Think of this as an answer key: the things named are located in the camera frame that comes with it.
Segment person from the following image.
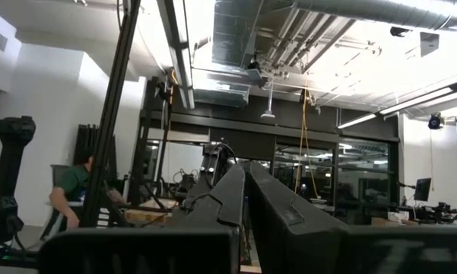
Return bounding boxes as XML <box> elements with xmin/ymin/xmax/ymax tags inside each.
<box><xmin>48</xmin><ymin>150</ymin><xmax>127</xmax><ymax>231</ymax></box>

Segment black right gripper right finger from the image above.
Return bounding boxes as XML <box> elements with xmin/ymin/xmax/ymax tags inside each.
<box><xmin>246</xmin><ymin>161</ymin><xmax>348</xmax><ymax>274</ymax></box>

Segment black metal rack frame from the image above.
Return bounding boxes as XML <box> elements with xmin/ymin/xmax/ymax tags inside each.
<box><xmin>128</xmin><ymin>75</ymin><xmax>174</xmax><ymax>209</ymax></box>

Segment black computer monitor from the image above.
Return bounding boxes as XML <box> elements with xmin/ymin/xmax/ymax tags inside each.
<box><xmin>414</xmin><ymin>177</ymin><xmax>433</xmax><ymax>203</ymax></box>

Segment rectangular silver air duct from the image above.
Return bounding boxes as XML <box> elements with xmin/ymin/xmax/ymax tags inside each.
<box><xmin>192</xmin><ymin>0</ymin><xmax>302</xmax><ymax>108</ymax></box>

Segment black stacked panels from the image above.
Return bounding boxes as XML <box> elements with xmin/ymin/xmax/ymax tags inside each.
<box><xmin>73</xmin><ymin>123</ymin><xmax>118</xmax><ymax>180</ymax></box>

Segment black round spotlight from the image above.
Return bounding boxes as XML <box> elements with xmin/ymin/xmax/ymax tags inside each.
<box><xmin>427</xmin><ymin>113</ymin><xmax>445</xmax><ymax>131</ymax></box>

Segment round silver air duct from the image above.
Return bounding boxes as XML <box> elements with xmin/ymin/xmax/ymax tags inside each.
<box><xmin>296</xmin><ymin>0</ymin><xmax>457</xmax><ymax>32</ymax></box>

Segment yellow hanging cable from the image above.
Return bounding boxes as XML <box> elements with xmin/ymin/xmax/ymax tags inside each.
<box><xmin>293</xmin><ymin>75</ymin><xmax>322</xmax><ymax>201</ymax></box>

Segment long white ceiling light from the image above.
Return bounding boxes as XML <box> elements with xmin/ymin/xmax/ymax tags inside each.
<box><xmin>335</xmin><ymin>78</ymin><xmax>457</xmax><ymax>131</ymax></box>

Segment white pendant lamp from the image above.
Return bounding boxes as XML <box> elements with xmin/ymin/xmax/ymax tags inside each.
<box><xmin>259</xmin><ymin>81</ymin><xmax>277</xmax><ymax>119</ymax></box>

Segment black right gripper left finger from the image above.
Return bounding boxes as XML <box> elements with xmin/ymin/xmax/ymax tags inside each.
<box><xmin>167</xmin><ymin>163</ymin><xmax>247</xmax><ymax>230</ymax></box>

